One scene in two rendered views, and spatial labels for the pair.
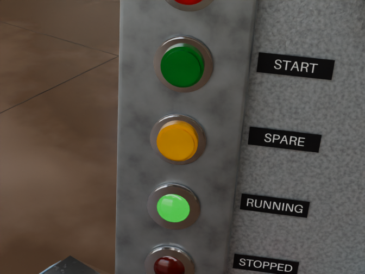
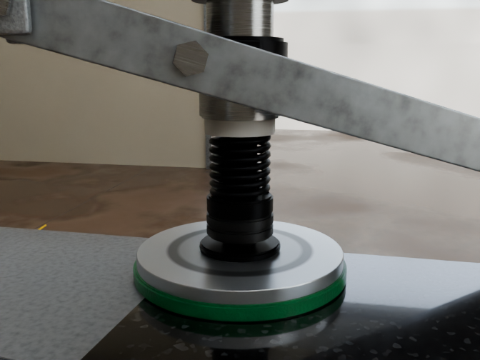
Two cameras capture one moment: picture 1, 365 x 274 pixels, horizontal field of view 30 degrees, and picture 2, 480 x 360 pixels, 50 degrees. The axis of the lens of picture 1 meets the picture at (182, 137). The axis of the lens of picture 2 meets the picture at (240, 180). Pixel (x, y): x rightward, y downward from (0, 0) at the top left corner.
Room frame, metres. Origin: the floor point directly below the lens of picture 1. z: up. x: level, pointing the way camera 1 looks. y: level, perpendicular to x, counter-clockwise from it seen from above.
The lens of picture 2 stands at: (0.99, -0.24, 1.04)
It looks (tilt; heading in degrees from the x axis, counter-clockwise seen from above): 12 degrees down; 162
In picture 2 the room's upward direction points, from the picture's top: straight up
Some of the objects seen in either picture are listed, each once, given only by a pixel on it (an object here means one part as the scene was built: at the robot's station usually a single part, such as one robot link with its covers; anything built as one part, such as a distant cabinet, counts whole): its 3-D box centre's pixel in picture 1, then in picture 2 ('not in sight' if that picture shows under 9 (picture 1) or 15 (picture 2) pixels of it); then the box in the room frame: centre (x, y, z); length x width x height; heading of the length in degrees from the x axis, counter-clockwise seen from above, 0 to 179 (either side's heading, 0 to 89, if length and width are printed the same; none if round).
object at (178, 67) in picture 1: (182, 65); not in sight; (0.38, 0.00, 1.43); 0.03 x 0.01 x 0.03; 84
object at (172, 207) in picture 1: (173, 206); not in sight; (0.38, 0.00, 1.32); 0.02 x 0.01 x 0.02; 84
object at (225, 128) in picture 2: not in sight; (239, 115); (0.50, -0.08, 0.99); 0.07 x 0.07 x 0.04
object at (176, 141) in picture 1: (177, 140); not in sight; (0.38, 0.00, 1.38); 0.03 x 0.01 x 0.03; 84
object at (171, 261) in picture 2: not in sight; (240, 253); (0.50, -0.08, 0.85); 0.21 x 0.21 x 0.01
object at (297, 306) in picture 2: not in sight; (240, 256); (0.50, -0.08, 0.84); 0.22 x 0.22 x 0.04
